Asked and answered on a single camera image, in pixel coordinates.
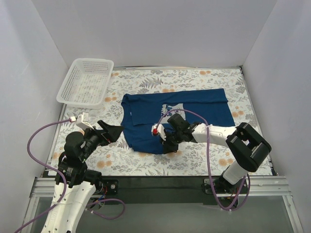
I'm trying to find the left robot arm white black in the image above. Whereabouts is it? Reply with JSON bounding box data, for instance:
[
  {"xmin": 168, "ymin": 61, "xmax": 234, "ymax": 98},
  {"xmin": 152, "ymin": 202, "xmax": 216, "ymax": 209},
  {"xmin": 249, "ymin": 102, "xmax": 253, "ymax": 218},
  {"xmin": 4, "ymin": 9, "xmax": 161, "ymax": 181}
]
[{"xmin": 42, "ymin": 120, "xmax": 123, "ymax": 233}]

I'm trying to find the purple cable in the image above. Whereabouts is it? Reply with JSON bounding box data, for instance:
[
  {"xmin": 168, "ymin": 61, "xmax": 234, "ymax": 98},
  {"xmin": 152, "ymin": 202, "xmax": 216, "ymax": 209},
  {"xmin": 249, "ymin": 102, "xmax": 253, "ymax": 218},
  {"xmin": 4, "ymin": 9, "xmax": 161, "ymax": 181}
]
[
  {"xmin": 13, "ymin": 118, "xmax": 126, "ymax": 233},
  {"xmin": 155, "ymin": 109, "xmax": 251, "ymax": 211}
]

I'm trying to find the aluminium frame rail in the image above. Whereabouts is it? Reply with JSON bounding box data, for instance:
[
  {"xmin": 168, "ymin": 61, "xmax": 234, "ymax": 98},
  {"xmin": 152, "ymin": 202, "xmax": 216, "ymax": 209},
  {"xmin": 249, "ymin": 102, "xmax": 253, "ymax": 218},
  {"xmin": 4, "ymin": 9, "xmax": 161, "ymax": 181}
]
[{"xmin": 31, "ymin": 176, "xmax": 292, "ymax": 197}]

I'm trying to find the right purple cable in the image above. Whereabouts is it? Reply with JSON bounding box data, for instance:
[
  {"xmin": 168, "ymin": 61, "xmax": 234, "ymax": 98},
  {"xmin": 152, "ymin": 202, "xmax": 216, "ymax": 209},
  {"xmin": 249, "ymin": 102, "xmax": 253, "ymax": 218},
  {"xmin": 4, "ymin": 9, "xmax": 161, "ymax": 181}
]
[{"xmin": 155, "ymin": 109, "xmax": 251, "ymax": 211}]

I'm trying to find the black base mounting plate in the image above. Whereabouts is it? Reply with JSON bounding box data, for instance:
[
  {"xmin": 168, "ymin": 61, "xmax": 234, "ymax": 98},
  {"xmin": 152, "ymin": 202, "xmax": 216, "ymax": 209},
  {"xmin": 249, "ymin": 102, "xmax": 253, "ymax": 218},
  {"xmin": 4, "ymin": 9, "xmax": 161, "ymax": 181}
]
[{"xmin": 97, "ymin": 176, "xmax": 248, "ymax": 206}]

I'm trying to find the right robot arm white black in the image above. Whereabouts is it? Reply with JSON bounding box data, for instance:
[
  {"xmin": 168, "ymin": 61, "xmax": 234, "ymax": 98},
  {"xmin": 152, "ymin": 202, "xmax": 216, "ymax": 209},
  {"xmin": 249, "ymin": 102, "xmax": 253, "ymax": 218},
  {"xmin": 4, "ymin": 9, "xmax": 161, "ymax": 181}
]
[{"xmin": 152, "ymin": 114, "xmax": 272, "ymax": 193}]

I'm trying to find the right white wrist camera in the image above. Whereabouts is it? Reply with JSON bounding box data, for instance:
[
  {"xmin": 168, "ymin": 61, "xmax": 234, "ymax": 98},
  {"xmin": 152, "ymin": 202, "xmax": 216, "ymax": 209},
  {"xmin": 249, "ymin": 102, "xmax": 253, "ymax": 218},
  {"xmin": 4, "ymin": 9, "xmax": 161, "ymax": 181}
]
[{"xmin": 151, "ymin": 124, "xmax": 166, "ymax": 141}]

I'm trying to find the white plastic perforated basket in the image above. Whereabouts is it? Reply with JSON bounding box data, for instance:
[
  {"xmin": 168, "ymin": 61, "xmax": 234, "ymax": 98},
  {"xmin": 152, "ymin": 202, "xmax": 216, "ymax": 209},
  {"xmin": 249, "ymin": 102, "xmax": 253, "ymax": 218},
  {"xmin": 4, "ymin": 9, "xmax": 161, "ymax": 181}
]
[{"xmin": 56, "ymin": 58, "xmax": 114, "ymax": 109}]

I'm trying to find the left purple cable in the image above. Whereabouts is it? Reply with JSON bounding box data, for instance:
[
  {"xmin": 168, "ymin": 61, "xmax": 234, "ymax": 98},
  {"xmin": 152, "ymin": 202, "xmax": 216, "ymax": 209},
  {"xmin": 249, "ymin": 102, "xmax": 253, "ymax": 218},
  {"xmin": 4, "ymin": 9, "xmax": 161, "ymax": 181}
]
[{"xmin": 13, "ymin": 118, "xmax": 126, "ymax": 233}]

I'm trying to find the blue t shirt cartoon print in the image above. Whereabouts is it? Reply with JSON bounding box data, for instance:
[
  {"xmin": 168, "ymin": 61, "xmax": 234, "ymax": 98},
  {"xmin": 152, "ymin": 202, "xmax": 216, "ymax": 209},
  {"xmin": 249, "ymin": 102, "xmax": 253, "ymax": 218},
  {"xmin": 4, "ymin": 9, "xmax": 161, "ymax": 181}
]
[{"xmin": 121, "ymin": 87, "xmax": 236, "ymax": 155}]

